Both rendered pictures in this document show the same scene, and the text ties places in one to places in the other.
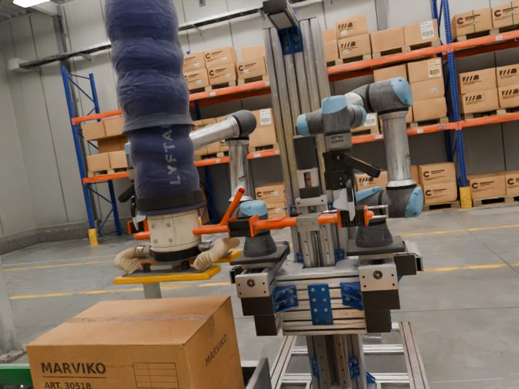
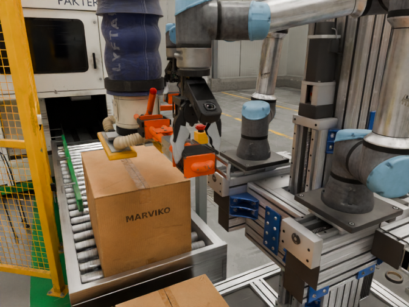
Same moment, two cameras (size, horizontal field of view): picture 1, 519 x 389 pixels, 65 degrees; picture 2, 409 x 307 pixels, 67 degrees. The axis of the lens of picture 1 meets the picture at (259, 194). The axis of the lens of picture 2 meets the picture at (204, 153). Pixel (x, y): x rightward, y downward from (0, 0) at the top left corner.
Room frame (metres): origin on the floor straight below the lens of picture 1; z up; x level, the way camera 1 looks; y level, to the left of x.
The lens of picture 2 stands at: (0.77, -0.79, 1.49)
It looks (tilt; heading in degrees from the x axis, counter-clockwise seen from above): 19 degrees down; 48
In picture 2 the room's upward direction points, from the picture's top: straight up
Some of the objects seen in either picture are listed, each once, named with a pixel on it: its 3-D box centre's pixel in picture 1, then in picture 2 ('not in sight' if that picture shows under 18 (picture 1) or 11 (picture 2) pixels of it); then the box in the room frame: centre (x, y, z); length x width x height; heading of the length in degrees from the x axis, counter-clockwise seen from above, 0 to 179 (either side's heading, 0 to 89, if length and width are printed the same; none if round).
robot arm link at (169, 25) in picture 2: (136, 155); (173, 36); (1.73, 0.49, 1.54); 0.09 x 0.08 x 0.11; 117
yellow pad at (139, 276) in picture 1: (166, 270); (114, 139); (1.30, 0.33, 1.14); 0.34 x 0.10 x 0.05; 73
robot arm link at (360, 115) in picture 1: (344, 117); (240, 21); (1.31, -0.30, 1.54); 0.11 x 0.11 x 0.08; 52
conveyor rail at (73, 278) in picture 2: not in sight; (61, 193); (1.35, 1.39, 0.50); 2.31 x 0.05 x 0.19; 75
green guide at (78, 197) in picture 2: not in sight; (64, 163); (1.50, 1.71, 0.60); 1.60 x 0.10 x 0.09; 75
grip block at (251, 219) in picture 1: (243, 226); (154, 126); (1.32, 0.07, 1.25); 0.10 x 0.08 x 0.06; 163
